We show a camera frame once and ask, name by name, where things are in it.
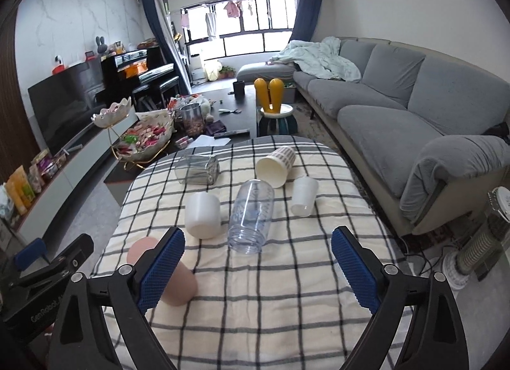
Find clear jar of nuts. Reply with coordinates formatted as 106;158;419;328
181;103;206;135

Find white paper sheet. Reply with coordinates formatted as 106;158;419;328
191;135;231;148

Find white hanging garment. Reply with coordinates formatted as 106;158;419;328
205;12;219;41

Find clear square glass cup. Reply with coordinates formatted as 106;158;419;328
174;154;221;186

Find pink cup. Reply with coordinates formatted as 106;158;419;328
127;236;199;307

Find checked tablecloth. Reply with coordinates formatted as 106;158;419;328
90;135;415;370

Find striped paper cup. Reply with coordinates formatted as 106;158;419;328
255;146;296;188

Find white opaque cup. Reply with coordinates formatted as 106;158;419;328
184;192;221;240

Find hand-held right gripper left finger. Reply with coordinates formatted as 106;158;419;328
48;226;187;370

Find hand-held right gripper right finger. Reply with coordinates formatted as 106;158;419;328
331;226;471;370

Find blue curtain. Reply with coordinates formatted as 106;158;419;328
139;0;192;95
293;0;323;41

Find black floor cable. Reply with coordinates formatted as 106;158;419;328
398;234;451;277

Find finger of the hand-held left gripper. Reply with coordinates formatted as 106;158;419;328
24;233;95;287
12;238;47;276

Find dark coffee table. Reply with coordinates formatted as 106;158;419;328
104;89;264;195

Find clear plastic cup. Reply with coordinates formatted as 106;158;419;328
227;179;275;255

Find yellow rabbit ear stool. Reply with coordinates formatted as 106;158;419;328
254;78;299;137

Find translucent white cup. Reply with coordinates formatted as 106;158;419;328
290;176;318;218

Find black piano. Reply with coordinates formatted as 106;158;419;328
99;45;180;109

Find white electric heater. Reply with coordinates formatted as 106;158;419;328
442;187;510;291

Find tiered white snack stand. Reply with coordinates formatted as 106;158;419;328
91;97;176;169

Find black piano bench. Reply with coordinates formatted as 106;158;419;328
131;77;181;111

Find grey television cabinet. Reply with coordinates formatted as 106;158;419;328
0;123;120;253

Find black television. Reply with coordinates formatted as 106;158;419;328
28;61;105;155

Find grey sofa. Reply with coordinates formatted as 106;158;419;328
237;37;510;236

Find row of snack packets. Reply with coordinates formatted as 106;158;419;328
0;149;66;220

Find white air purifier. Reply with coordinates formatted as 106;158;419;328
188;54;205;84

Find pale green blanket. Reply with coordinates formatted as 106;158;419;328
269;36;362;83

